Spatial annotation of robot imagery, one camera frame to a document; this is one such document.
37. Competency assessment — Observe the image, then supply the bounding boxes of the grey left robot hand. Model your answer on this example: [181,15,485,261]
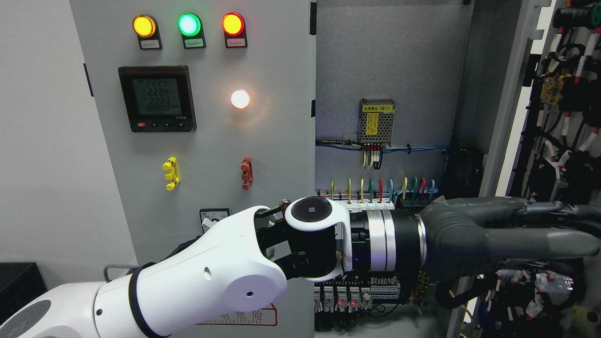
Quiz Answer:
[419,197,600,283]

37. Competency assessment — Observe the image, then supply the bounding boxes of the grey cabinet door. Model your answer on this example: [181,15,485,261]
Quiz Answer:
[69,0,316,338]
[446,0,601,338]

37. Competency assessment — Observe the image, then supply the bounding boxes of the red indicator lamp left door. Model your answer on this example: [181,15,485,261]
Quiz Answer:
[222,12,248,48]

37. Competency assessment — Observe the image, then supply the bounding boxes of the green indicator lamp left door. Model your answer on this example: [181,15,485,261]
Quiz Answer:
[177,12,206,49]

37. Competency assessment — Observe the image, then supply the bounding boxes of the yellow indicator lamp left door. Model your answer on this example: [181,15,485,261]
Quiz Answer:
[132,14,162,51]

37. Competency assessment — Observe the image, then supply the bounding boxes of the row of relay modules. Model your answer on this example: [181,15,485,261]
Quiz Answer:
[314,285,374,313]

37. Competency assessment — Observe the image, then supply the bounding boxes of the perforated metal power supply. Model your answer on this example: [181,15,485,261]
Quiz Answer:
[358,98,396,144]

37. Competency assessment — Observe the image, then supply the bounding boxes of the red electric hazard warning sticker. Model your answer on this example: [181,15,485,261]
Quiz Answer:
[197,303,278,327]

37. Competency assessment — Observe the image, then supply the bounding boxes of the white glowing indicator lamp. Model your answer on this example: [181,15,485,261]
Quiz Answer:
[230,89,250,109]

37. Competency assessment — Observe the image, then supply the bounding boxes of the black digital power meter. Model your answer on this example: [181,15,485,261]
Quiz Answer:
[118,65,197,133]

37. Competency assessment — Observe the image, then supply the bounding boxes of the white table with hazard stripe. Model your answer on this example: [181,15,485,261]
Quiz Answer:
[102,263,139,283]

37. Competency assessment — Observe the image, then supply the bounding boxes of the black box at left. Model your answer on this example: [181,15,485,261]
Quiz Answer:
[0,262,48,324]

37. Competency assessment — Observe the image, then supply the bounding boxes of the black corrugated cable loom right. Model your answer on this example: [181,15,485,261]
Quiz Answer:
[444,148,485,200]

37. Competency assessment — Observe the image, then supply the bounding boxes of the red terminal post pair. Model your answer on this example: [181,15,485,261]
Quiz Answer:
[240,156,254,191]

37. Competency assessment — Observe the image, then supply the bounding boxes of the white rotary selector switch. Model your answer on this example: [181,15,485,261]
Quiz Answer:
[199,208,230,234]

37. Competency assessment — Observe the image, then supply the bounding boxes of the yellow terminal post pair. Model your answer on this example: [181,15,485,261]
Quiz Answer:
[162,156,181,191]

